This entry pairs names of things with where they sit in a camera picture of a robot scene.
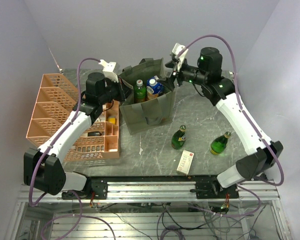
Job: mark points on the green glass bottle right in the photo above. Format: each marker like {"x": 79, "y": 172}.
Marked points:
{"x": 219, "y": 144}

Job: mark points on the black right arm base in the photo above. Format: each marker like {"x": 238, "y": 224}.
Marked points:
{"x": 213, "y": 190}

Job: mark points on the white medicine box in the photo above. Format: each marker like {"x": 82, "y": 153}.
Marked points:
{"x": 185, "y": 162}

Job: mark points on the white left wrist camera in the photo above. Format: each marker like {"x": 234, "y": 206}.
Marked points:
{"x": 110, "y": 70}

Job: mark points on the green canvas tote bag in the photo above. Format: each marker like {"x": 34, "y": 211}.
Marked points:
{"x": 152, "y": 113}

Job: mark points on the green glass bottle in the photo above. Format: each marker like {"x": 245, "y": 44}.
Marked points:
{"x": 219, "y": 144}
{"x": 179, "y": 138}

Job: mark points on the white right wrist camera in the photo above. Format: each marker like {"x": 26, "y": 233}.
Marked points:
{"x": 178, "y": 55}

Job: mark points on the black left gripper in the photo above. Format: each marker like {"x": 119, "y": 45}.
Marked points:
{"x": 124, "y": 91}

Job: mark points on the aluminium rail frame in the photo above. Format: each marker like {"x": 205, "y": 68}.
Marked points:
{"x": 149, "y": 209}

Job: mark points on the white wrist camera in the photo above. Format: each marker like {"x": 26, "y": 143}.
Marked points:
{"x": 110, "y": 70}
{"x": 178, "y": 55}

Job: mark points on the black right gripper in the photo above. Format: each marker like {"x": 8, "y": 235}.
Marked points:
{"x": 173, "y": 65}

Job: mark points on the green tea plastic bottle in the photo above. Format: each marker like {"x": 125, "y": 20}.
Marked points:
{"x": 140, "y": 92}

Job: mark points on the black device in basket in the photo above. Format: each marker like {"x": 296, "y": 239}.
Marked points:
{"x": 94, "y": 134}

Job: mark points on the yellow grey small object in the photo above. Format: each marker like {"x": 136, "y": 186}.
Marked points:
{"x": 112, "y": 119}

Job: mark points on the green glass bottle centre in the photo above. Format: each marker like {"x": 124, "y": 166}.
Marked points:
{"x": 179, "y": 138}

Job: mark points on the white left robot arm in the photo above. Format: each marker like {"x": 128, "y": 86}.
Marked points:
{"x": 64, "y": 126}

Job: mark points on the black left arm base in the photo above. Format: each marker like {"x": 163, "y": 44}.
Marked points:
{"x": 95, "y": 190}

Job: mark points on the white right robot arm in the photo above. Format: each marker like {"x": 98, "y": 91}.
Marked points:
{"x": 260, "y": 149}

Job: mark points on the blue pineapple juice carton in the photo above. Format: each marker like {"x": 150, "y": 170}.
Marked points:
{"x": 153, "y": 88}

